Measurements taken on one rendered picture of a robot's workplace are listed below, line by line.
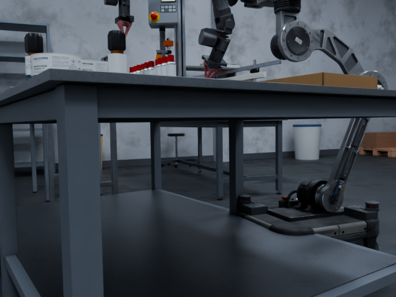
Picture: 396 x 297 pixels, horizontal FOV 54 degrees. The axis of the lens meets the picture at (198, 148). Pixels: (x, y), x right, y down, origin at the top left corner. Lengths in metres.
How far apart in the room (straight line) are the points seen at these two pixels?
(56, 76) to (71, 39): 6.16
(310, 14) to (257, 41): 1.45
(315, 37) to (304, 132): 5.60
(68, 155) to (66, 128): 0.05
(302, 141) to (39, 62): 6.40
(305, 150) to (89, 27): 4.47
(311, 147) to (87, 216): 7.05
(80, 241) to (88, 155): 0.16
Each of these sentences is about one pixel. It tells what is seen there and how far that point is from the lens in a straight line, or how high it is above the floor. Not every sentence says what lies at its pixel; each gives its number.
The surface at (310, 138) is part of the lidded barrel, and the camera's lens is 7.63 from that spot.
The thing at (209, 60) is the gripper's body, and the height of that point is 1.00.
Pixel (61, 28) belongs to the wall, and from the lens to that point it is 6.86.
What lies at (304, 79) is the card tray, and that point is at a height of 0.86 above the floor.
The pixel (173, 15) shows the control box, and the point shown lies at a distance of 2.25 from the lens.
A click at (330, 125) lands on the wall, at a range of 8.90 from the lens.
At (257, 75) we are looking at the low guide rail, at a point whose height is 0.90.
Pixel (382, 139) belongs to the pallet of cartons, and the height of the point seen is 0.32.
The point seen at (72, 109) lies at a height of 0.76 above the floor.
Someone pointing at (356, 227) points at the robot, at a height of 0.22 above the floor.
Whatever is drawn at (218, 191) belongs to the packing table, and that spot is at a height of 0.08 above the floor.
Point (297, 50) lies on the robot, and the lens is 2.01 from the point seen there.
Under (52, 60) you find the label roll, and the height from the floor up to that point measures 1.00.
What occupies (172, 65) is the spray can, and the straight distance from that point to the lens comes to 1.99.
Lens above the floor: 0.74
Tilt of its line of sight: 4 degrees down
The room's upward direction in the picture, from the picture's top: 1 degrees counter-clockwise
